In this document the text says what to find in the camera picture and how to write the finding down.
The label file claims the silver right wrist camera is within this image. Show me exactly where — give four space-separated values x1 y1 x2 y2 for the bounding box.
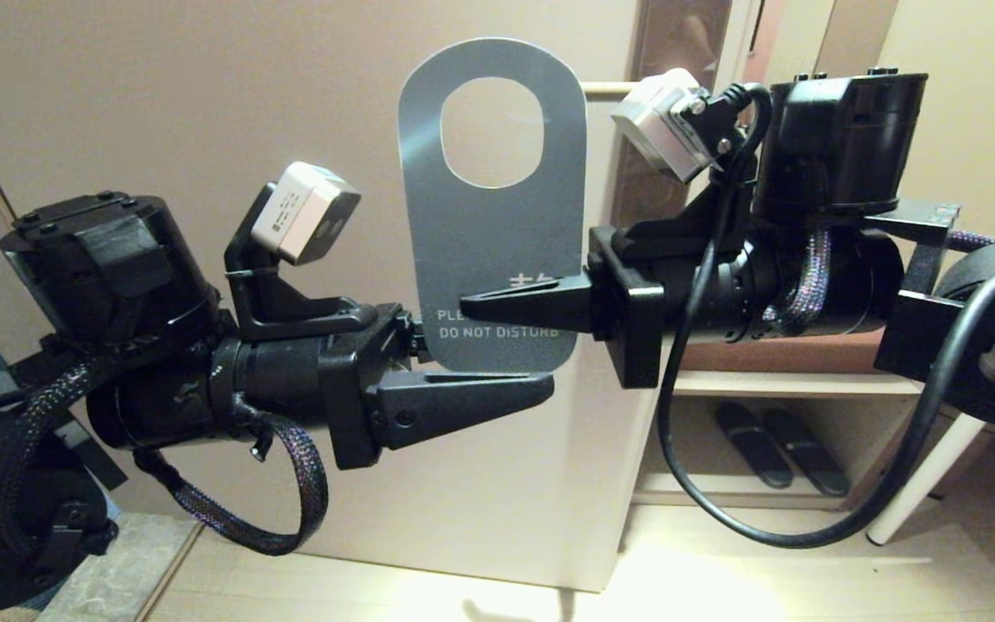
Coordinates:
612 67 736 184

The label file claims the taupe framed wall mirror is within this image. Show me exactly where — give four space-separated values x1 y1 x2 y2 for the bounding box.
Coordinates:
705 0 900 217

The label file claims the dark slipper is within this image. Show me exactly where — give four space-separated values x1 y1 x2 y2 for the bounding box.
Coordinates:
714 404 794 492
763 409 851 499

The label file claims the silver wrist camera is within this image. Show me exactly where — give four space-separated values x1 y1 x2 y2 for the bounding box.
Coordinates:
250 162 362 266
612 67 736 184

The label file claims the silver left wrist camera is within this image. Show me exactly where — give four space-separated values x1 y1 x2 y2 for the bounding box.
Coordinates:
250 162 362 266

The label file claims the brown door lock plate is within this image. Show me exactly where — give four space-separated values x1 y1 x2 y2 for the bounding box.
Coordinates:
610 0 733 230

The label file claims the white table leg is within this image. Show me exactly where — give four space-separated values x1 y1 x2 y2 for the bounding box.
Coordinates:
865 413 995 547

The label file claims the cream bench shelf unit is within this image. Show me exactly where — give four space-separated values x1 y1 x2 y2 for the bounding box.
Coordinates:
631 346 930 512

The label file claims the white door hanger sign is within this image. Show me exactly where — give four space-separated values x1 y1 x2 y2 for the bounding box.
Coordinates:
397 37 588 375

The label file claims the brown bench cushion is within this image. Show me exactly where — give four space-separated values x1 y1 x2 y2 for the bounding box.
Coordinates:
679 333 896 374

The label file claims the white room door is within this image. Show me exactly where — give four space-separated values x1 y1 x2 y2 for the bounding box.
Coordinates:
0 0 727 597

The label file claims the smooth black right arm cable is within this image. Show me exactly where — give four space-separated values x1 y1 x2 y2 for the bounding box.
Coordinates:
657 82 995 549

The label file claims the braided left arm cable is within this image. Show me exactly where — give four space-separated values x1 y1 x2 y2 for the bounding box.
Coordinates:
0 359 330 556

